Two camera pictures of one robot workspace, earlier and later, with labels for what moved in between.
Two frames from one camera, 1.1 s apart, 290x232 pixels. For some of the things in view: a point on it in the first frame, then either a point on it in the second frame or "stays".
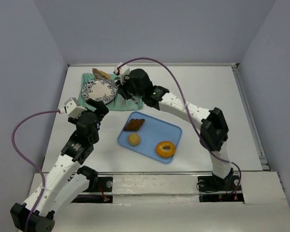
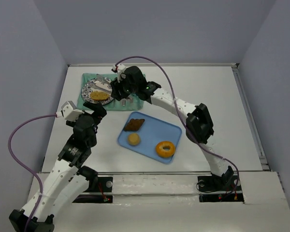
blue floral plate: (99, 89) stays
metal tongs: (115, 83) → (104, 80)
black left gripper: (97, 106) stays
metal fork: (123, 101) stays
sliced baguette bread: (100, 74) → (99, 95)
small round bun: (134, 139) stays
